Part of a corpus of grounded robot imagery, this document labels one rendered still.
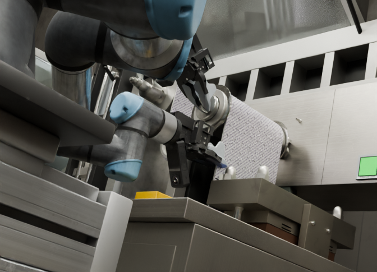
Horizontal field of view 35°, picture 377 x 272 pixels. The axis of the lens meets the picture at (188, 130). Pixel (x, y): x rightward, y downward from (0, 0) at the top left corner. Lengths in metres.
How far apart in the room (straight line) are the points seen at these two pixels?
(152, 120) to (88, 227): 0.80
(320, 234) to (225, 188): 0.26
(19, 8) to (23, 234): 0.20
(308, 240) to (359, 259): 1.66
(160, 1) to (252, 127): 1.12
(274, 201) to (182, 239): 0.33
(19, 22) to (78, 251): 0.21
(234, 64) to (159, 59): 1.26
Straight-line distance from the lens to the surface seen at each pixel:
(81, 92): 1.15
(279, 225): 1.42
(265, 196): 1.37
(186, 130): 1.46
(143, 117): 1.34
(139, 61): 0.94
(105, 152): 1.32
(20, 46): 0.54
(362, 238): 3.13
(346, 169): 1.70
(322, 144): 1.77
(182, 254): 1.12
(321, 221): 1.50
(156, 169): 1.90
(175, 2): 0.56
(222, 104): 1.59
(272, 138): 1.71
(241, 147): 1.61
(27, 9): 0.57
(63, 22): 1.01
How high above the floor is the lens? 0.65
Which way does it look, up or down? 19 degrees up
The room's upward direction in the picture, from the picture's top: 13 degrees clockwise
